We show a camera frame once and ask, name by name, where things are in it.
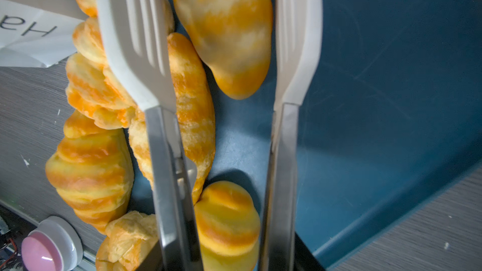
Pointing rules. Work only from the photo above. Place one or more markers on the pink push button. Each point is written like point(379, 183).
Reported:
point(54, 245)

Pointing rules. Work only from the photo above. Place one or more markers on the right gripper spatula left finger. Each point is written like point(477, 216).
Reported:
point(135, 43)

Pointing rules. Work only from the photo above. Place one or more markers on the fake croissant left large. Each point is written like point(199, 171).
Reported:
point(92, 171)

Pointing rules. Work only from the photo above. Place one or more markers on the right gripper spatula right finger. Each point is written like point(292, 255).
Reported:
point(299, 31)

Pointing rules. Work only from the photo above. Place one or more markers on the teal plastic tray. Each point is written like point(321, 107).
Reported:
point(392, 117)

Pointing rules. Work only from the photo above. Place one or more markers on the white paper gift bag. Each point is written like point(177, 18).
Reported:
point(38, 33)

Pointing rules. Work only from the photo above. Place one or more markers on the fake croissant small centre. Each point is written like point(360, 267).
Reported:
point(228, 227)

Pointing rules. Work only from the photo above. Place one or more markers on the round fake bread roll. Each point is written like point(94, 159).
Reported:
point(129, 240)

